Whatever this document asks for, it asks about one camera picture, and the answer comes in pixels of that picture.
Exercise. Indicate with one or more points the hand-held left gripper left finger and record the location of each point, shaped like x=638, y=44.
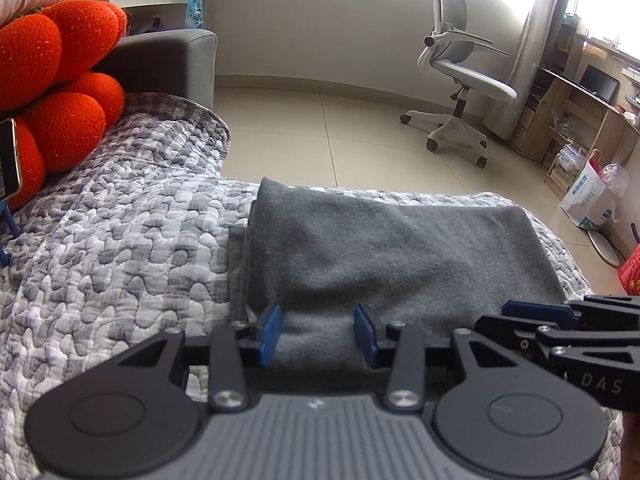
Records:
x=271, y=335

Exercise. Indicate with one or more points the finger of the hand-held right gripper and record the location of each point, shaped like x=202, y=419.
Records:
x=505, y=327
x=537, y=311

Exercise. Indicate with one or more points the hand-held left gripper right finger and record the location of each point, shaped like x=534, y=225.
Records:
x=364, y=335

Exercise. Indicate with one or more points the grey t-shirt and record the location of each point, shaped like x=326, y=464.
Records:
x=400, y=260

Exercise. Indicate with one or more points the white round board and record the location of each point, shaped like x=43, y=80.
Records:
x=607, y=249

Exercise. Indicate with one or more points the red box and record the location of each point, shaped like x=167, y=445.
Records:
x=632, y=270

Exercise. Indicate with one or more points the white paper bag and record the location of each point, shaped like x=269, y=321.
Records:
x=587, y=200

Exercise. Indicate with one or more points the clear plastic bag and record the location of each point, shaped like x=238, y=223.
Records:
x=615, y=180

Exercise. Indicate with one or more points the clear plastic storage box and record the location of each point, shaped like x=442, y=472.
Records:
x=571, y=157

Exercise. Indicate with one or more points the grey checked quilted blanket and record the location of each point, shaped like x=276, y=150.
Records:
x=125, y=260

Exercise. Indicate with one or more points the wooden shelf desk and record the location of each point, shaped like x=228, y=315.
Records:
x=550, y=110

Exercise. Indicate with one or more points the black monitor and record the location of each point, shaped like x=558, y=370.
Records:
x=599, y=82

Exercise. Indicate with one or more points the white office chair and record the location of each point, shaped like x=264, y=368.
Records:
x=475, y=80

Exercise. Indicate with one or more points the beige curtain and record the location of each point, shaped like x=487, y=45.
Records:
x=540, y=50

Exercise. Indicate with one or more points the blue phone stand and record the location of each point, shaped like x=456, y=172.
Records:
x=11, y=225

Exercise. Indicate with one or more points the grey sofa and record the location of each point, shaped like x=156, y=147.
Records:
x=170, y=65

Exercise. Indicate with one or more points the orange pumpkin cushion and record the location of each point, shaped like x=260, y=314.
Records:
x=65, y=125

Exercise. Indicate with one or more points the smartphone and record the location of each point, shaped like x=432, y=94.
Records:
x=9, y=160

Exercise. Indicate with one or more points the light blue patterned bag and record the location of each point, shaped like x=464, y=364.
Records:
x=195, y=7

